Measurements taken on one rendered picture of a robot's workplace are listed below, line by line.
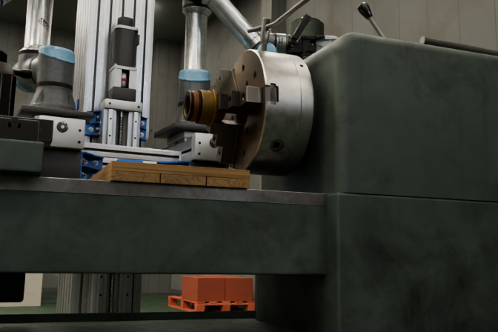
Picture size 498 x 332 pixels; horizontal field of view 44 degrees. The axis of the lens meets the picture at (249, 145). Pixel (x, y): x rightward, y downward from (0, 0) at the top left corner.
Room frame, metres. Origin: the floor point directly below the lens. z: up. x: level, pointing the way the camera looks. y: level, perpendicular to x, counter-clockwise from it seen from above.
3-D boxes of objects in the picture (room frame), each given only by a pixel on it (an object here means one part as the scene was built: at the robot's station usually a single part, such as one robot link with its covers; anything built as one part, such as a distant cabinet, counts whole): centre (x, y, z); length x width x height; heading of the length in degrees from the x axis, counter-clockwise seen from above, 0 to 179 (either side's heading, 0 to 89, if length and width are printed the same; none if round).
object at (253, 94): (1.45, 0.01, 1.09); 0.12 x 0.11 x 0.05; 21
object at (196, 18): (2.36, 0.22, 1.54); 0.15 x 0.12 x 0.55; 6
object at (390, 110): (1.73, -0.39, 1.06); 0.59 x 0.48 x 0.39; 111
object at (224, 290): (8.51, 0.48, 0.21); 1.18 x 0.82 x 0.43; 27
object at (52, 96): (2.01, 0.65, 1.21); 0.15 x 0.15 x 0.10
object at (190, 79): (2.24, 0.21, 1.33); 0.13 x 0.12 x 0.14; 6
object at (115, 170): (1.47, 0.20, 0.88); 0.36 x 0.30 x 0.04; 21
